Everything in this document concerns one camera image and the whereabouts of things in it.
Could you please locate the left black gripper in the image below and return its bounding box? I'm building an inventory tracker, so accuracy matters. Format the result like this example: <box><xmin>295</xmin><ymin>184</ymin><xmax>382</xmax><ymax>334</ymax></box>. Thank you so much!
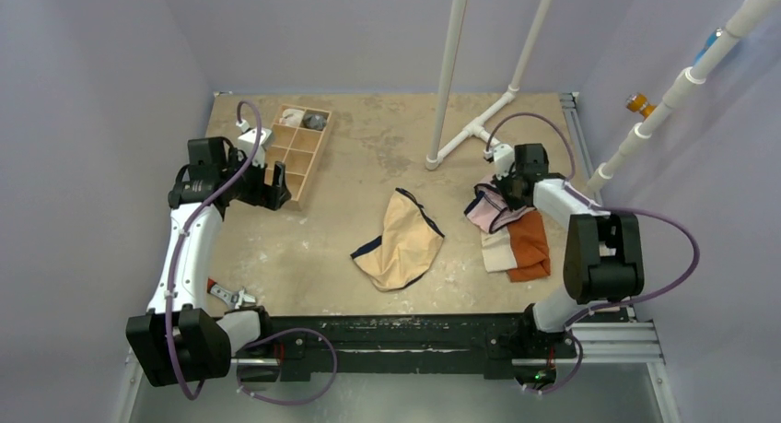
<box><xmin>219</xmin><ymin>148</ymin><xmax>288</xmax><ymax>210</ymax></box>

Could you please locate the pink underwear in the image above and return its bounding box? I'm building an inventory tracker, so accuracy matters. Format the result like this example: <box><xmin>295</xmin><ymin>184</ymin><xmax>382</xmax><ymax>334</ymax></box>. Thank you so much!
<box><xmin>463</xmin><ymin>175</ymin><xmax>534</xmax><ymax>234</ymax></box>

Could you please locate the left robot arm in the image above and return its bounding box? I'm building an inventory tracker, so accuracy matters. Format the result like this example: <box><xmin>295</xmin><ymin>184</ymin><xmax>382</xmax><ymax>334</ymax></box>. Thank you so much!
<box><xmin>125</xmin><ymin>128</ymin><xmax>291</xmax><ymax>387</ymax></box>

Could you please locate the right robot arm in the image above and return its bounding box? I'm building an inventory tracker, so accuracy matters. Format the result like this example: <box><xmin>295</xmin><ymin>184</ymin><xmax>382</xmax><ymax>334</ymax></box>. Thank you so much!
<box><xmin>484</xmin><ymin>144</ymin><xmax>645</xmax><ymax>356</ymax></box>

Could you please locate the rolled white underwear in tray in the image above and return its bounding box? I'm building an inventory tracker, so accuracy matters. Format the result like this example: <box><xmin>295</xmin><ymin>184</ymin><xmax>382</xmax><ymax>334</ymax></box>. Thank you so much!
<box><xmin>278</xmin><ymin>108</ymin><xmax>305</xmax><ymax>127</ymax></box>

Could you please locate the orange white underwear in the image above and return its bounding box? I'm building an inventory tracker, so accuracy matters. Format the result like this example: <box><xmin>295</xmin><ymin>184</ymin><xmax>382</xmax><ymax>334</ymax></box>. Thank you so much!
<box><xmin>481</xmin><ymin>210</ymin><xmax>552</xmax><ymax>283</ymax></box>

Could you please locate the rolled grey underwear in tray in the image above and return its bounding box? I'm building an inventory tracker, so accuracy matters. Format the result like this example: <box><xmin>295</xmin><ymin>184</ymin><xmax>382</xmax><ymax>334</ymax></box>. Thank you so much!
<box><xmin>302</xmin><ymin>112</ymin><xmax>328</xmax><ymax>132</ymax></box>

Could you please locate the wooden compartment tray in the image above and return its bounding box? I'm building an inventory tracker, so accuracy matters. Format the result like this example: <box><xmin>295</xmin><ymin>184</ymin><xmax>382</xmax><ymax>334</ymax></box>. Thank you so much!
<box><xmin>266</xmin><ymin>104</ymin><xmax>334</xmax><ymax>211</ymax></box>

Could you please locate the orange valve fitting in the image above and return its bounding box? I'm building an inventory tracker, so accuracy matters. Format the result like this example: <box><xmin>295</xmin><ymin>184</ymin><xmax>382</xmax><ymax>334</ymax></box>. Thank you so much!
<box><xmin>625</xmin><ymin>93</ymin><xmax>656</xmax><ymax>120</ymax></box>

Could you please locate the blue clip on pipe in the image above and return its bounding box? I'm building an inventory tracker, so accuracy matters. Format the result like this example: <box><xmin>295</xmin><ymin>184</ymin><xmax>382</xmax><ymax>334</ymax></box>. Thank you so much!
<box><xmin>694</xmin><ymin>28</ymin><xmax>723</xmax><ymax>65</ymax></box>

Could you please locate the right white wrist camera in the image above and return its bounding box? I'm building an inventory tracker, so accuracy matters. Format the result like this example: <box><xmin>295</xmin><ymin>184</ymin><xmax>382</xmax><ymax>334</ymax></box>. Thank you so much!
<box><xmin>484</xmin><ymin>143</ymin><xmax>516</xmax><ymax>179</ymax></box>

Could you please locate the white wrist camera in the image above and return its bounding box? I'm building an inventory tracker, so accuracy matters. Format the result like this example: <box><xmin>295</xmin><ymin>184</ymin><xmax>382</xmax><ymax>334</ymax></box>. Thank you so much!
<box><xmin>484</xmin><ymin>143</ymin><xmax>516</xmax><ymax>179</ymax></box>
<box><xmin>236</xmin><ymin>119</ymin><xmax>274</xmax><ymax>168</ymax></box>

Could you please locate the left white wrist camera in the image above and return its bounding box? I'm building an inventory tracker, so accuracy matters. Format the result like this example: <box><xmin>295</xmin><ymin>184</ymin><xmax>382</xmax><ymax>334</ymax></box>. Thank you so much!
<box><xmin>236</xmin><ymin>119</ymin><xmax>274</xmax><ymax>168</ymax></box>

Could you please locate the red handled clamp tool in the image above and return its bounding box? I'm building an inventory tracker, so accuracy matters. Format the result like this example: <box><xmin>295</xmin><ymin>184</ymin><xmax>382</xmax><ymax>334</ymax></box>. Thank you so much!
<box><xmin>207</xmin><ymin>278</ymin><xmax>257</xmax><ymax>310</ymax></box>

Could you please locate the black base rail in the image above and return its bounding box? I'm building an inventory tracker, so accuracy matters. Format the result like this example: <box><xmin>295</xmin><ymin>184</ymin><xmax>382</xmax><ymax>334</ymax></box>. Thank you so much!
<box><xmin>234</xmin><ymin>312</ymin><xmax>577</xmax><ymax>384</ymax></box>

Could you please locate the white PVC pipe on wall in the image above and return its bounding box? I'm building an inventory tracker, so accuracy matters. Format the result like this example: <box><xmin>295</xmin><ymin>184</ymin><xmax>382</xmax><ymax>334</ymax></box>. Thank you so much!
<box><xmin>587</xmin><ymin>0</ymin><xmax>780</xmax><ymax>194</ymax></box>

